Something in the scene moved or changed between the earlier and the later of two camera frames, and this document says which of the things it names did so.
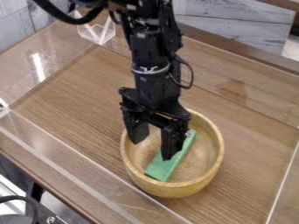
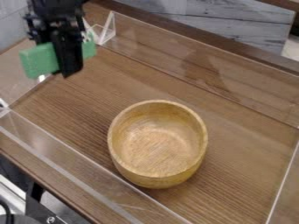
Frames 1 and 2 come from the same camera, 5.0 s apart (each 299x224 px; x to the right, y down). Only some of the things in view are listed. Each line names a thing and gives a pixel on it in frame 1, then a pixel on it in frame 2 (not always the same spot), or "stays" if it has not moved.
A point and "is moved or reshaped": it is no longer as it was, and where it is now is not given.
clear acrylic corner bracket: [95, 32] stays
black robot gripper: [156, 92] → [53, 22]
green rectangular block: [161, 169] → [40, 58]
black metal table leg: [33, 191] stays
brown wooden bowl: [195, 168] is moved or reshaped
